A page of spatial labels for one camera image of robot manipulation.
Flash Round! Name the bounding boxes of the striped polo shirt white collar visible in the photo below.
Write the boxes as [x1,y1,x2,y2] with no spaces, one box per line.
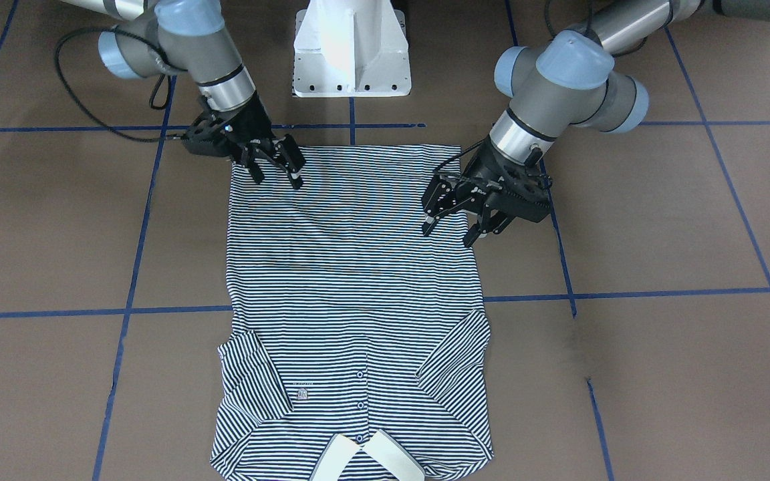
[211,145,494,480]

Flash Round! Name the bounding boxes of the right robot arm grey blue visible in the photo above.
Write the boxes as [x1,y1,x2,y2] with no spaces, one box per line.
[53,1,305,190]

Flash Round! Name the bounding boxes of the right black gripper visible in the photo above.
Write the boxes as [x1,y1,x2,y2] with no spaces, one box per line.
[215,94,306,190]

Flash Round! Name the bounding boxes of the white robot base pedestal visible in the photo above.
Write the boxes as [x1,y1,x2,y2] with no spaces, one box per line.
[291,1,412,98]

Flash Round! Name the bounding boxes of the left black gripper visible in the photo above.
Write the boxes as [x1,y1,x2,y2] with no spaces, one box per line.
[422,139,552,249]

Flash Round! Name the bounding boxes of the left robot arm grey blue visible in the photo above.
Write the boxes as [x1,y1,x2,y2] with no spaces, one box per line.
[422,1,770,247]

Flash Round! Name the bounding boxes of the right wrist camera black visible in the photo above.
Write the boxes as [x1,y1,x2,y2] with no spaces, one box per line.
[180,112,233,158]

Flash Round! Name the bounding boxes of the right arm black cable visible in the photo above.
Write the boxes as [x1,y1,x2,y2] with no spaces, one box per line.
[54,25,188,143]

